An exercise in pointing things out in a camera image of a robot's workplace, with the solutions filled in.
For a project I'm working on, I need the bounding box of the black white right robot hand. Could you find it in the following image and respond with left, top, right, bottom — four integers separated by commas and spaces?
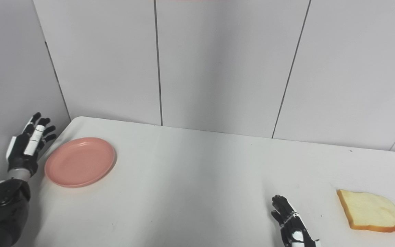
271, 195, 321, 247

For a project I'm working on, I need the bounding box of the slice of white bread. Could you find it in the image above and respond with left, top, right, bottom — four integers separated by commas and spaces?
337, 189, 395, 233

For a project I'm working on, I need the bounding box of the pink round plate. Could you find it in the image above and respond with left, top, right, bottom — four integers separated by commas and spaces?
45, 137, 116, 188

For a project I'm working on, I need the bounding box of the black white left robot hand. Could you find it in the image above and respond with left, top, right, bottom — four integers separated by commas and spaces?
6, 112, 57, 177

